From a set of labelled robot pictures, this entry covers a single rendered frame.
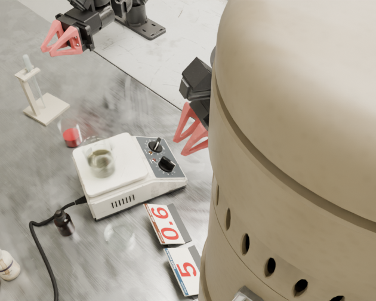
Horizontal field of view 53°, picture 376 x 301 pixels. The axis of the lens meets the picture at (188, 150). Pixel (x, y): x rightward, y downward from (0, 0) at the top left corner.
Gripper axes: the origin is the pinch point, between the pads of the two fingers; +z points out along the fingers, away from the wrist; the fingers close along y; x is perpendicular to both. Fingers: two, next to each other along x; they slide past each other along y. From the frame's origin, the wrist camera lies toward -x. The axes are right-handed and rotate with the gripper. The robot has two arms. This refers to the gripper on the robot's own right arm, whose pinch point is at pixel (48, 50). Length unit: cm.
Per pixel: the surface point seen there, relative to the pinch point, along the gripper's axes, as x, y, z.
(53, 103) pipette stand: 13.3, 0.3, 3.7
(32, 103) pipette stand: 9.0, 0.6, 9.0
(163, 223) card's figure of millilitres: 11.6, 43.4, 16.0
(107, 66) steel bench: 14.2, 0.9, -15.3
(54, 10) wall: 59, -101, -75
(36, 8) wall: 55, -102, -66
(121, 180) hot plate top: 5.3, 34.1, 15.8
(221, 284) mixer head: -36, 65, 36
